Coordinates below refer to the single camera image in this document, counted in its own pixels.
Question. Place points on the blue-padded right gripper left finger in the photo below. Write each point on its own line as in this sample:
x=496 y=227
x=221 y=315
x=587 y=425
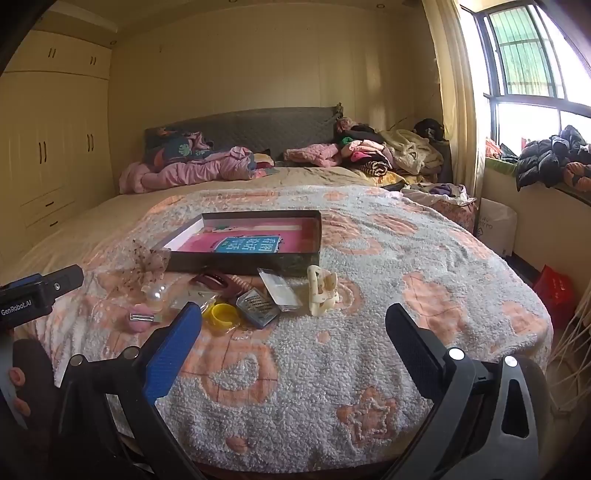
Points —
x=137 y=377

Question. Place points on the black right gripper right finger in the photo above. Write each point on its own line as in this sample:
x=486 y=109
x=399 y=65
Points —
x=488 y=419

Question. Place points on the pink sheer bow hair clip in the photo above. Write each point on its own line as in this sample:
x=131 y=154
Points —
x=147 y=271

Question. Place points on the maroon oval hair clip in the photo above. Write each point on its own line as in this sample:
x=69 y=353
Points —
x=217 y=282

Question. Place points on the cream claw hair clip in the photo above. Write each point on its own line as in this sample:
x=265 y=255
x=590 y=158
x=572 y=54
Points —
x=323 y=292

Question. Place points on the earring card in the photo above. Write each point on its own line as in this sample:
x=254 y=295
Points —
x=280 y=291

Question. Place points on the clear plastic bag white card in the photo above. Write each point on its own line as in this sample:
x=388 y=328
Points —
x=204 y=298

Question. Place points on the bed with beige sheet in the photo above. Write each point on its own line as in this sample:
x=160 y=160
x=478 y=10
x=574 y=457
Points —
x=92 y=226

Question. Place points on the pink round hair accessory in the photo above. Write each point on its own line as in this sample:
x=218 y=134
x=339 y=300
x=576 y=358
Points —
x=140 y=318

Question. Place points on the red plastic bag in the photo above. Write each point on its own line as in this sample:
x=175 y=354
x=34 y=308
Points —
x=557 y=294

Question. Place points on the cream built-in wardrobe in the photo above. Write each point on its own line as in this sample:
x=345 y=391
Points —
x=55 y=159

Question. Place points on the floral fleece blanket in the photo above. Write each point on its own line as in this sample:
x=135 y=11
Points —
x=304 y=332

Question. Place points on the white paper bag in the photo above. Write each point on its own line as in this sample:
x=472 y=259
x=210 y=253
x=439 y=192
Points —
x=497 y=227

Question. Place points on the dark floral pillow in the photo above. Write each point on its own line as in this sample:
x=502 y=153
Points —
x=169 y=145

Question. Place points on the dark shallow box pink lining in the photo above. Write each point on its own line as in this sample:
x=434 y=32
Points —
x=243 y=242

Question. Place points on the floral bag of clothes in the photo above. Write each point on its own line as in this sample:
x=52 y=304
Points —
x=448 y=199

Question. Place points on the pink quilt pile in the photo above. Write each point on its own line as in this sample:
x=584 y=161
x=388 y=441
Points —
x=239 y=163

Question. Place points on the dark jacket on sill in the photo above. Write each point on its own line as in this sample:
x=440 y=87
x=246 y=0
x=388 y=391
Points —
x=562 y=158

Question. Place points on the pile of folded clothes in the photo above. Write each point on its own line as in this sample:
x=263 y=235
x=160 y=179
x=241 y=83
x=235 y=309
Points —
x=407 y=152

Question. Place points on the grey padded headboard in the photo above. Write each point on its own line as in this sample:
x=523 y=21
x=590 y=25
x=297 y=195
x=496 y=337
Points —
x=272 y=130

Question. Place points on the pink sweater on bed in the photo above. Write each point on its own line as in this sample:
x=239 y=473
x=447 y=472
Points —
x=320 y=155

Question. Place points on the cream curtain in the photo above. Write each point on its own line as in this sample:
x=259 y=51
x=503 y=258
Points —
x=461 y=118

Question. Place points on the window with dark frame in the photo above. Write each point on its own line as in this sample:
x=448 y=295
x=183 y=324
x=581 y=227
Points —
x=534 y=81

